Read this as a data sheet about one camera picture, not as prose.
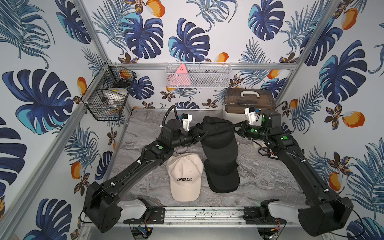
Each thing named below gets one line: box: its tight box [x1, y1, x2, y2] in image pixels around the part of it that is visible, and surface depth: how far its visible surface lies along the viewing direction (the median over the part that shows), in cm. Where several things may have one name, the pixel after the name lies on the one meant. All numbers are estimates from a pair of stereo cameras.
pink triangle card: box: [169, 63, 191, 86], surface depth 92 cm
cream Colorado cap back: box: [166, 153, 205, 202], surface depth 81 cm
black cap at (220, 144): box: [201, 116, 239, 164], surface depth 74 cm
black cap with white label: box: [203, 159, 240, 194], surface depth 86 cm
